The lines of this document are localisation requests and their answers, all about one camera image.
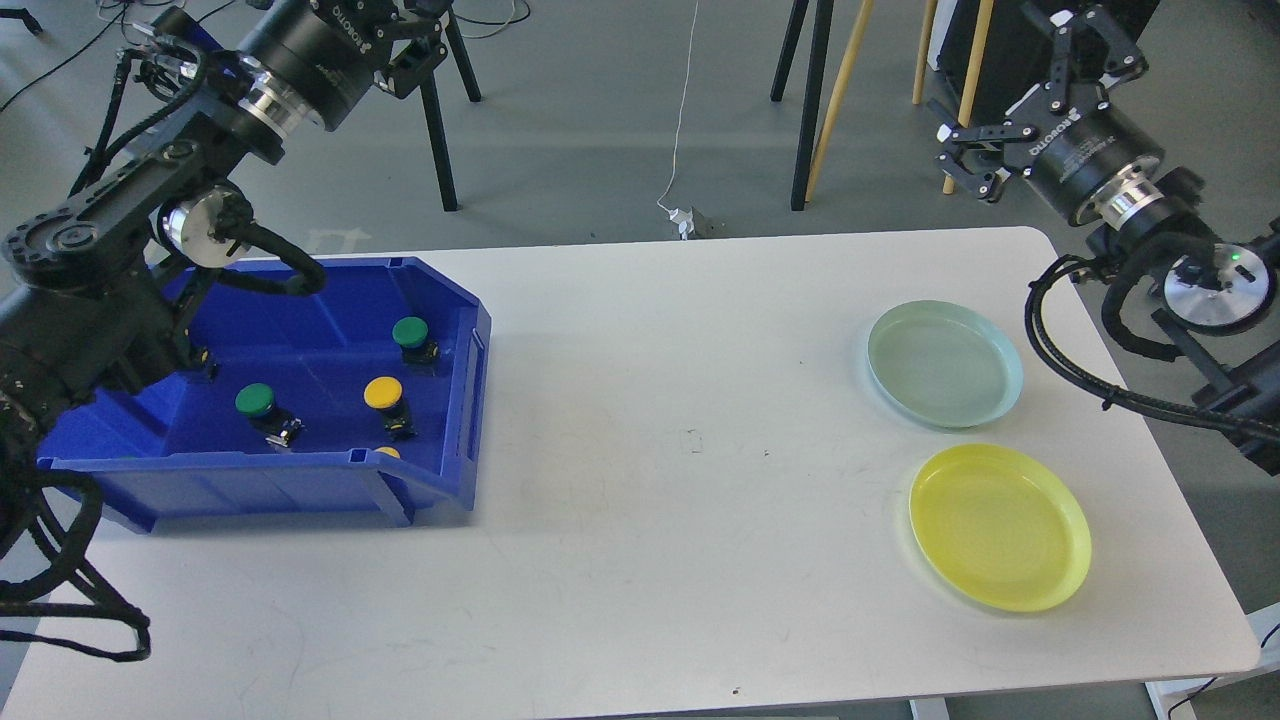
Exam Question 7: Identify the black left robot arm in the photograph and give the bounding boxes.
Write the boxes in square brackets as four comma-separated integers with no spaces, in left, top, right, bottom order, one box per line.
[1,1,460,664]

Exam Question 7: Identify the black tripod stand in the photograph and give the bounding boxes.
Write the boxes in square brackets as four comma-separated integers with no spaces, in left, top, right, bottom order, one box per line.
[769,1,835,211]
[419,1,483,211]

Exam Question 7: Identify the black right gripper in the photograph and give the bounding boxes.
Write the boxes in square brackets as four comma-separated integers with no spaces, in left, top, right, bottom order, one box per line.
[936,1,1165,227]

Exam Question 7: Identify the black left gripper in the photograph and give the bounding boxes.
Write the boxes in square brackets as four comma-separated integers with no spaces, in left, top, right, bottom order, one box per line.
[238,1,449,132]

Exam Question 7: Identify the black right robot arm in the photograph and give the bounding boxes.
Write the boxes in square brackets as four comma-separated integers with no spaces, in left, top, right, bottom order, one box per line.
[937,1,1279,475]

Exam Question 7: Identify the light green plate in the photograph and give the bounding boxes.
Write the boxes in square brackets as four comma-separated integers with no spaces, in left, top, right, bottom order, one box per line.
[865,300,1025,430]

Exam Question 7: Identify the yellow plate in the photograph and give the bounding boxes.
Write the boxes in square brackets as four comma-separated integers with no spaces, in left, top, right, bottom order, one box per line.
[908,443,1093,612]

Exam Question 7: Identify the wooden easel legs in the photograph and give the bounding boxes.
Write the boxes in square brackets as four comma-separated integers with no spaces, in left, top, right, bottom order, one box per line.
[795,1,996,210]

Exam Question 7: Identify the black cabinet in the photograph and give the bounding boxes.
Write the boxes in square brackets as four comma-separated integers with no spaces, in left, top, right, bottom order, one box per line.
[931,1,1160,126]

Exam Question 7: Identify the green push button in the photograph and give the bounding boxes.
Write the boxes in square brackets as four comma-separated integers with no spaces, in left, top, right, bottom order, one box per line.
[390,315,440,368]
[234,382,305,448]

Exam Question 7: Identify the blue plastic bin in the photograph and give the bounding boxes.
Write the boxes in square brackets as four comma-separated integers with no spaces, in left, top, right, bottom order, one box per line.
[38,258,492,533]

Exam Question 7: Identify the white cable with plug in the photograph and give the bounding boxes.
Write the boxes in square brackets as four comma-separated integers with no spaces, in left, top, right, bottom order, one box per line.
[657,0,716,240]

